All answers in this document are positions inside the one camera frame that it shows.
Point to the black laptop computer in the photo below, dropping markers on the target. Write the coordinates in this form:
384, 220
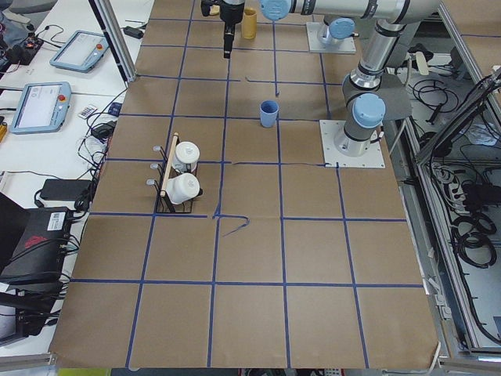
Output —
32, 241

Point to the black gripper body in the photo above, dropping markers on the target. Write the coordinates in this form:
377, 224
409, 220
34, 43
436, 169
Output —
228, 12

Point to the black wire mug rack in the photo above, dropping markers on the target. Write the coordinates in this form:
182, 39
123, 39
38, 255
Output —
165, 172

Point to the white mug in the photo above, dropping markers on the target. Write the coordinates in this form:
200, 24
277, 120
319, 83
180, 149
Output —
183, 188
186, 157

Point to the teach pendant far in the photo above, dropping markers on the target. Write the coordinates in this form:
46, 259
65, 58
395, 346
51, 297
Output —
81, 52

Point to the wooden mug tree stand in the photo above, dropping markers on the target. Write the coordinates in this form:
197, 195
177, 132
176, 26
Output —
210, 7

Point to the black power brick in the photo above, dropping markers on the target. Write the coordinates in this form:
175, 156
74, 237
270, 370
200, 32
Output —
133, 32

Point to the bamboo cylinder holder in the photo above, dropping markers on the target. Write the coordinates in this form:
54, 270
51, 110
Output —
249, 24

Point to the teach pendant near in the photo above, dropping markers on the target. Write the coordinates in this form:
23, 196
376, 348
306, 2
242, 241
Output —
42, 108

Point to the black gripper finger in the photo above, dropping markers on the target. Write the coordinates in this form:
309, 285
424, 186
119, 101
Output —
228, 39

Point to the light blue plastic cup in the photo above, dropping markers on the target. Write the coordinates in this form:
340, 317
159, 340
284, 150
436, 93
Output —
269, 110

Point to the white mug near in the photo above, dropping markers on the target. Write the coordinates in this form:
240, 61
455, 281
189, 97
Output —
183, 188

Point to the small remote control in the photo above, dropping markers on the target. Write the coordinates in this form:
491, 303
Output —
87, 111

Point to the white mug far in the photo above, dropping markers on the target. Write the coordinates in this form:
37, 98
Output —
186, 157

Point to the teach pendant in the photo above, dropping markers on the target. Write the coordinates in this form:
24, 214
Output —
81, 52
42, 108

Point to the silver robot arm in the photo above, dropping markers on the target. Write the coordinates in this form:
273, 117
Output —
366, 110
335, 28

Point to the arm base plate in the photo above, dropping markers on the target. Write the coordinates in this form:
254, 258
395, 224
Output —
340, 151
345, 47

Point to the black power adapter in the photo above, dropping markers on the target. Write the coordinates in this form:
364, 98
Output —
64, 189

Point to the aluminium frame post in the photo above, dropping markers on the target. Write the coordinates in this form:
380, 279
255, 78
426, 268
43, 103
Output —
106, 18

